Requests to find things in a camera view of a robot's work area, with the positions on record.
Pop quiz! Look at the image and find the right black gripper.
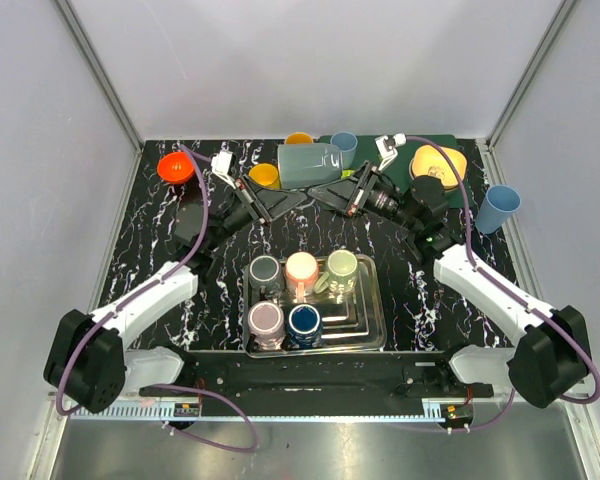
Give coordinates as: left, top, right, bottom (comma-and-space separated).
308, 161, 419, 234

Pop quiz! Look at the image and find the yellow ribbed mug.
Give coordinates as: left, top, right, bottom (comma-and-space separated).
248, 163, 281, 189

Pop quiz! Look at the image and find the blue grey mug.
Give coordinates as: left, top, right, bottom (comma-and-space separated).
277, 143, 343, 190

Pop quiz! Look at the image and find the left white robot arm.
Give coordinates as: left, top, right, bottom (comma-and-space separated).
43, 176, 307, 416

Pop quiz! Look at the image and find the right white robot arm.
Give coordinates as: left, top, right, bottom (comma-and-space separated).
308, 163, 593, 408

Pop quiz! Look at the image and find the light blue patterned mug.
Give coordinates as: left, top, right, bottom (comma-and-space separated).
284, 132, 314, 145

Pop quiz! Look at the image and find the dark grey mug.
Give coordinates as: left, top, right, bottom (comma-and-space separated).
247, 255, 285, 298

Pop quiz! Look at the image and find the pink orange mug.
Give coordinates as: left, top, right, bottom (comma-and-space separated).
284, 251, 319, 303

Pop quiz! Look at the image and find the light green mug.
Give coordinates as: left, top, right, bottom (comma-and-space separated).
313, 249, 358, 295

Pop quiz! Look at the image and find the mauve pink mug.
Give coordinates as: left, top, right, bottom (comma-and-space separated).
247, 301, 285, 350

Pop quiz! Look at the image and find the navy blue mug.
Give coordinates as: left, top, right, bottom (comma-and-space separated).
287, 304, 323, 348

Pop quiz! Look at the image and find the light blue cup on mat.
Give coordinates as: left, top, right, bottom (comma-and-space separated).
330, 132, 358, 170

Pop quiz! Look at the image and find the yellow square bowl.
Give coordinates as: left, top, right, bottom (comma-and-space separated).
409, 145, 468, 191

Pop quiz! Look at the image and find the orange red bowl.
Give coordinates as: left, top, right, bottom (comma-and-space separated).
156, 152, 195, 185

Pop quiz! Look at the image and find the dark green mat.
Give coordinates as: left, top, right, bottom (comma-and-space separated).
352, 134, 469, 208

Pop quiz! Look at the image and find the silver metal tray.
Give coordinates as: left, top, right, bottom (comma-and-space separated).
242, 254, 387, 358

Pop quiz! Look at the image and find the light blue cup right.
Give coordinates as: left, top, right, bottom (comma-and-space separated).
475, 185, 521, 234

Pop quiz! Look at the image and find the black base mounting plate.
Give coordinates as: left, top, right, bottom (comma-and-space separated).
139, 349, 496, 419

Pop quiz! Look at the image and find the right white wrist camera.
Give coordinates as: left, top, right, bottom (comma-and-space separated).
375, 133, 407, 172

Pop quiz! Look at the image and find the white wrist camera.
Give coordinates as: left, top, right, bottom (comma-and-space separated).
211, 150, 235, 188
375, 133, 407, 172

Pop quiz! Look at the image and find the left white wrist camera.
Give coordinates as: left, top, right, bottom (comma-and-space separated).
211, 150, 235, 188

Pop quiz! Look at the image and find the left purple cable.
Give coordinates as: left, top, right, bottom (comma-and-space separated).
53, 144, 259, 454

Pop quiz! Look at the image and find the purple cable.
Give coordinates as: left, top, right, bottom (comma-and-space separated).
53, 144, 259, 454
402, 135, 600, 434

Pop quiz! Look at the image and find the left aluminium frame post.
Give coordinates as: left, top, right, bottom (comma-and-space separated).
51, 0, 144, 152

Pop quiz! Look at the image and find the aluminium frame post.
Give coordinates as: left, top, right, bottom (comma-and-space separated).
51, 0, 144, 152
486, 0, 580, 149

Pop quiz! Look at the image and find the right aluminium frame post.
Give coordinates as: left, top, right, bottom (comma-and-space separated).
486, 0, 580, 149

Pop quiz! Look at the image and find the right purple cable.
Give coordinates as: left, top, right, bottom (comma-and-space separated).
402, 135, 600, 434

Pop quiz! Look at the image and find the front aluminium rail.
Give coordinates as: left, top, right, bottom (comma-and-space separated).
47, 384, 591, 424

